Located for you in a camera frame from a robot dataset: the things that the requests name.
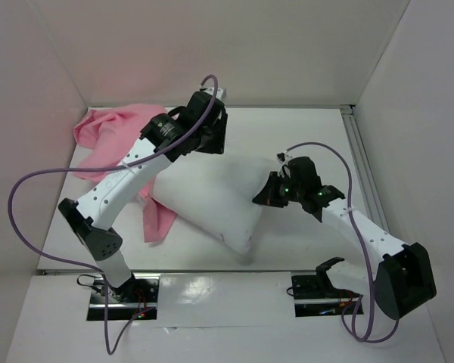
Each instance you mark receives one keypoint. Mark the white pillow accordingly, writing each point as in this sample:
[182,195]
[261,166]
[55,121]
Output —
[215,193]

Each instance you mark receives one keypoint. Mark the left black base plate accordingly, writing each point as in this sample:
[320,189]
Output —
[142,300]

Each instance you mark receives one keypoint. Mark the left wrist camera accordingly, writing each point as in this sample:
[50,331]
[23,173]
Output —
[199,102]

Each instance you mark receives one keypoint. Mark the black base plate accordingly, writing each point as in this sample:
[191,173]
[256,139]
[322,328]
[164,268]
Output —
[313,299]
[142,300]

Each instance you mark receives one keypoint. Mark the pink satin pillowcase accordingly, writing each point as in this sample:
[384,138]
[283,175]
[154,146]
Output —
[110,133]

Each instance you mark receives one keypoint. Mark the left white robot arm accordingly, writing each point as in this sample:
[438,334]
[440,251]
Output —
[161,141]

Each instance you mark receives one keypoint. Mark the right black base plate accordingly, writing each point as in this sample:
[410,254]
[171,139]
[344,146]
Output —
[313,299]

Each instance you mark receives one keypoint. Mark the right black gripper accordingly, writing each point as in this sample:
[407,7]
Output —
[274,190]

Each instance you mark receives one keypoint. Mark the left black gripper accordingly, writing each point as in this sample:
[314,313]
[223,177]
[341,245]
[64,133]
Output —
[216,146]

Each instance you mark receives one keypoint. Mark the aluminium frame rail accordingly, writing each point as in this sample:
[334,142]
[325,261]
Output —
[369,191]

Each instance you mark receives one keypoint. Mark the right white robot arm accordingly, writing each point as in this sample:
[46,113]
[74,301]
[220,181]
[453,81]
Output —
[403,275]

